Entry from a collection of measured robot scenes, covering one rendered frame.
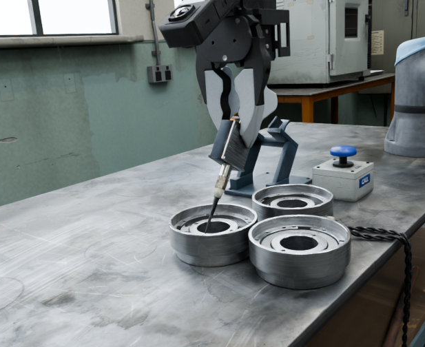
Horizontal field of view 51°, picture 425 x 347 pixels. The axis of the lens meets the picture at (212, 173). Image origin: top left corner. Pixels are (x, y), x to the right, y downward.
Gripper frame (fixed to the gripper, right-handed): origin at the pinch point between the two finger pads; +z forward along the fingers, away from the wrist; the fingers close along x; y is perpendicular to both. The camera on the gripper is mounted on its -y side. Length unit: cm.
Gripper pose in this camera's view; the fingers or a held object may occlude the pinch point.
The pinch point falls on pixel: (234, 137)
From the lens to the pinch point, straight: 52.7
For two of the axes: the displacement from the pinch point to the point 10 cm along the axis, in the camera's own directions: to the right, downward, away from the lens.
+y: 6.4, -2.4, 7.3
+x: -7.6, -1.1, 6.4
